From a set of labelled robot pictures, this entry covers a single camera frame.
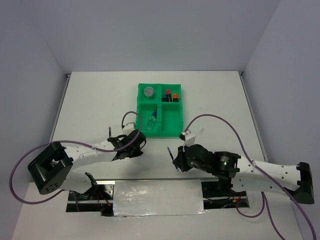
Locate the table right edge rail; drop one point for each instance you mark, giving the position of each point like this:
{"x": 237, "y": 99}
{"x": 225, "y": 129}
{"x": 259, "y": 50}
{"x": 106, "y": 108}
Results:
{"x": 240, "y": 73}

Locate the green four-compartment tray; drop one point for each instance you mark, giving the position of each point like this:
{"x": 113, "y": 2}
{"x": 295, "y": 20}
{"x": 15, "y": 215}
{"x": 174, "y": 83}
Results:
{"x": 170, "y": 121}

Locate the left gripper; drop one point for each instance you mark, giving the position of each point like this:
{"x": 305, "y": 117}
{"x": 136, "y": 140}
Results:
{"x": 138, "y": 152}

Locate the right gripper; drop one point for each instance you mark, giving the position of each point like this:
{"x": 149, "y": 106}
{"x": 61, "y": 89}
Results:
{"x": 179, "y": 160}

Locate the purple pen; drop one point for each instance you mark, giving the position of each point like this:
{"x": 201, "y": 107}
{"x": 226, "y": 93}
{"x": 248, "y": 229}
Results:
{"x": 109, "y": 132}

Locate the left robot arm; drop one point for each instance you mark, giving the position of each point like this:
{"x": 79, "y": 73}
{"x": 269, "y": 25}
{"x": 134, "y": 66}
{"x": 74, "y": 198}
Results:
{"x": 54, "y": 168}

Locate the clear round container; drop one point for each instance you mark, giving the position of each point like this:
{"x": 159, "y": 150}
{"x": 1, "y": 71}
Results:
{"x": 149, "y": 92}

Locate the table edge rail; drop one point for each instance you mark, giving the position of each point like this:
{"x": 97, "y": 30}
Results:
{"x": 240, "y": 73}
{"x": 68, "y": 76}

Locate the blue-capped black highlighter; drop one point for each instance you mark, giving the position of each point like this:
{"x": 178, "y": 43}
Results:
{"x": 164, "y": 98}

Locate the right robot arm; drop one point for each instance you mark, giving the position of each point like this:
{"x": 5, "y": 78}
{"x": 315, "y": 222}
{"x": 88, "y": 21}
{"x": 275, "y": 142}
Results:
{"x": 237, "y": 174}

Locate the clear spray bottle blue cap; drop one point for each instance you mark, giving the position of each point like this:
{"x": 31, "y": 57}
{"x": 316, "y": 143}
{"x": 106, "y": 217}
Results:
{"x": 151, "y": 121}

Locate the orange-capped black highlighter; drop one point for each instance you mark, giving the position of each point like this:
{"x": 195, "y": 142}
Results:
{"x": 175, "y": 98}

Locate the silver tape panel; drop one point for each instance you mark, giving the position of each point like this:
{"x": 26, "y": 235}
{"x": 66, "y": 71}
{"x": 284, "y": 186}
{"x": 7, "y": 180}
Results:
{"x": 158, "y": 198}

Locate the table left edge rail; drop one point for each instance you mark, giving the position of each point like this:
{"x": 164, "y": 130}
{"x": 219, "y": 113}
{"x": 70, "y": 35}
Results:
{"x": 68, "y": 76}

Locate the blue pen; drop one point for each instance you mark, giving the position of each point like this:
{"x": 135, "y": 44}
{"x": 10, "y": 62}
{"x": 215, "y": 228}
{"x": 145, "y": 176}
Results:
{"x": 172, "y": 158}

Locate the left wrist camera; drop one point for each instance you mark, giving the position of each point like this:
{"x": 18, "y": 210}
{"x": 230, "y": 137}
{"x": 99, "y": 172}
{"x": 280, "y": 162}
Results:
{"x": 129, "y": 127}

